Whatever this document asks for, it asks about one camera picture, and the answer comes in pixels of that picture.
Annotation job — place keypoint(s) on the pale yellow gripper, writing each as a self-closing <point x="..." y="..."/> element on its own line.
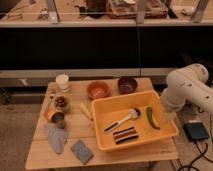
<point x="169" y="116"/>

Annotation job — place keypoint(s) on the yellow plastic bin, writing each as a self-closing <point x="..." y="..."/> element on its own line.
<point x="107" y="111"/>

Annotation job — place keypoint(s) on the blue sponge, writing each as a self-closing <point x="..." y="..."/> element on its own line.
<point x="81" y="151"/>

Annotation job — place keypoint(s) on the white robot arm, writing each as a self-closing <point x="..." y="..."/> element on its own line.
<point x="186" y="84"/>

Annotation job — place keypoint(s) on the orange bowl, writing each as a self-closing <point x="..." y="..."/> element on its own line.
<point x="98" y="89"/>

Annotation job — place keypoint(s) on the black pedal box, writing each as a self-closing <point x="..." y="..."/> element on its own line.
<point x="195" y="131"/>

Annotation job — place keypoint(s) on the white cup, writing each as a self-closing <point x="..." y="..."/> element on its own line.
<point x="62" y="81"/>

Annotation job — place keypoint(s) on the grey cloth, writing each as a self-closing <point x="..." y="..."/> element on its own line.
<point x="56" y="137"/>

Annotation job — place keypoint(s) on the orange metal can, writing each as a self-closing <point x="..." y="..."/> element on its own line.
<point x="55" y="117"/>

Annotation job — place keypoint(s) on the dish brush black handle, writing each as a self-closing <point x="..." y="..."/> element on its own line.
<point x="132" y="114"/>

